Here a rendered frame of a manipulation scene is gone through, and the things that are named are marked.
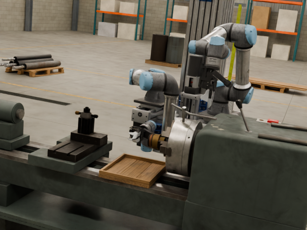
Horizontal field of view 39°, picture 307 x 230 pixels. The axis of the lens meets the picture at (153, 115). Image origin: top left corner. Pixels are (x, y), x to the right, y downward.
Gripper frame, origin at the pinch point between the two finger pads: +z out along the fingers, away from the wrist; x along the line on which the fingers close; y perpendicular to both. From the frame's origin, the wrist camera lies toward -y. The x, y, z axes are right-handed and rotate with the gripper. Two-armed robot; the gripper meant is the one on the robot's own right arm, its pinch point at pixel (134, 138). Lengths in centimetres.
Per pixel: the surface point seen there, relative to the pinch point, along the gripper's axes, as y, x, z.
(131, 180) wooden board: -6.0, -18.7, 14.6
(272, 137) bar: -75, 20, 14
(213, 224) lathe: -54, -30, 18
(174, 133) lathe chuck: -24.9, 10.4, 8.9
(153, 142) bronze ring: -11.8, 1.0, 0.9
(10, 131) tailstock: 80, -11, 3
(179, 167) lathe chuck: -30.5, -6.6, 10.5
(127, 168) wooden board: 3.2, -19.3, -2.7
